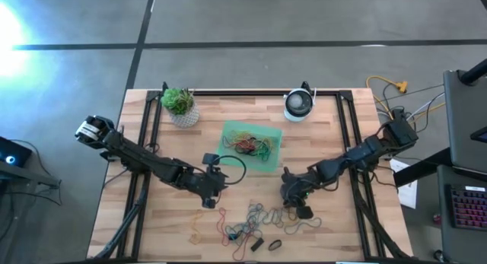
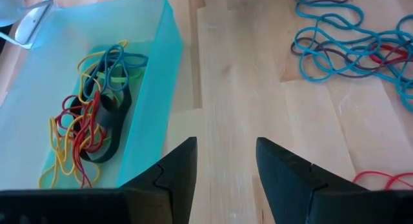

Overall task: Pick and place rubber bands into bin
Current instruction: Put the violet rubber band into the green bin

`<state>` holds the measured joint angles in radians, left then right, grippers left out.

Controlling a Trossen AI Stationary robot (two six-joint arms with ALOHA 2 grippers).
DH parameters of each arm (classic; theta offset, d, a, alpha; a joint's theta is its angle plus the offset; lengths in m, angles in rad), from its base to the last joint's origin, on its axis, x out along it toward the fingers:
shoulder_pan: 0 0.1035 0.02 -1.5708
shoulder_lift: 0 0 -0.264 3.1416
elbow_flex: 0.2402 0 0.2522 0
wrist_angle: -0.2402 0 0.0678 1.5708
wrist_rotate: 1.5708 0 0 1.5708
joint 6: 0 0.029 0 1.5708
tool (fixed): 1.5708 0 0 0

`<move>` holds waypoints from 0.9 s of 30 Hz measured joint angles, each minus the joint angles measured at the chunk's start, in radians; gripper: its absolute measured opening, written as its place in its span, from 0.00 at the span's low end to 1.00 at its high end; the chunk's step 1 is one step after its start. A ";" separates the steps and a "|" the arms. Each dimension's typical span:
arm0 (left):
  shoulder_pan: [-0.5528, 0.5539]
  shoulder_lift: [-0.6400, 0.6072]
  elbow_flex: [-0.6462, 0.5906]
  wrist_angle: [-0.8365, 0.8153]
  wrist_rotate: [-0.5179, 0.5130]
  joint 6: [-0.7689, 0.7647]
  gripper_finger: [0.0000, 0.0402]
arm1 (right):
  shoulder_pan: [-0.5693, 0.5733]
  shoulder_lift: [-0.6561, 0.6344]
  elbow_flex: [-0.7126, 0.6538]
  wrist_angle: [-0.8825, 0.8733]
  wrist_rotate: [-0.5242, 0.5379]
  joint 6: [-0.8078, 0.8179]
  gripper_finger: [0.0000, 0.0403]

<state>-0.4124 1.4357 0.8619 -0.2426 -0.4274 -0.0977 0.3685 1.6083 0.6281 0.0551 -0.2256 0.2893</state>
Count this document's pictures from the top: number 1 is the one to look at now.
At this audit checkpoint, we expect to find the teal translucent plastic bin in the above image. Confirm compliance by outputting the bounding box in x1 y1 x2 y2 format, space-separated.
215 119 285 173

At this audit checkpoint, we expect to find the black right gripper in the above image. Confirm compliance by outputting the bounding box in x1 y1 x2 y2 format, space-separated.
280 172 317 221

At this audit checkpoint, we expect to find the black aluminium table frame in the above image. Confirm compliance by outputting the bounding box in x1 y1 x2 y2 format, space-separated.
88 81 411 263

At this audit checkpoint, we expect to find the black box with blue light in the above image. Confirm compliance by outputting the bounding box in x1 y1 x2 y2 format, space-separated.
0 135 33 169

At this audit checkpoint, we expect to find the yellow extension cord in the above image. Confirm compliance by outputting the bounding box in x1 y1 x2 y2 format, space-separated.
365 75 410 122

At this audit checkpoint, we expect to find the white cylindrical device black rim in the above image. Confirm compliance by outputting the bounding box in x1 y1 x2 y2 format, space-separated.
282 87 318 123

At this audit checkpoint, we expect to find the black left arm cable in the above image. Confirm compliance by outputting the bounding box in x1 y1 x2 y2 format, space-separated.
212 154 248 186

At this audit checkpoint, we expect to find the white paper sheet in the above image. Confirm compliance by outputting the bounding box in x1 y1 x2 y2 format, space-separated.
388 158 419 210

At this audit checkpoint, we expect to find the black desk support bar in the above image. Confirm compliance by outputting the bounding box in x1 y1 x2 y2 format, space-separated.
393 147 454 187

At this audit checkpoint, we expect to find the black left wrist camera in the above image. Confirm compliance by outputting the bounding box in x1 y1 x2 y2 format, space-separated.
202 152 221 167

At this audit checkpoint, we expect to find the green rubber band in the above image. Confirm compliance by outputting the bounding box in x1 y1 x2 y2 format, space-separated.
252 138 275 162

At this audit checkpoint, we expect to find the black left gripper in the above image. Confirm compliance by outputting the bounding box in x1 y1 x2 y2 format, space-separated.
180 165 229 210

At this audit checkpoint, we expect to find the black stand bar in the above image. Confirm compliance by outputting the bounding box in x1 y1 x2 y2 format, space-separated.
0 161 62 191

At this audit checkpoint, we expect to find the orange rubber band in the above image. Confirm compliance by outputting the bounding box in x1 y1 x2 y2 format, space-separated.
189 209 205 247

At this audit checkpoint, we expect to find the succulent in patterned white pot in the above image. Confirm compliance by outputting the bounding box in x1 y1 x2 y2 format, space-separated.
160 87 201 129

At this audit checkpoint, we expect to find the grey desk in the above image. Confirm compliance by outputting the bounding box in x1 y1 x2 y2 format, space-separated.
436 164 487 264

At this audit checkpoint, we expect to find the backlit black keyboard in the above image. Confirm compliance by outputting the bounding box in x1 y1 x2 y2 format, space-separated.
450 185 487 231

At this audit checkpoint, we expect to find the grey cart top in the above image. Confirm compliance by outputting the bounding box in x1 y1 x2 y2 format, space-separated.
443 68 487 174

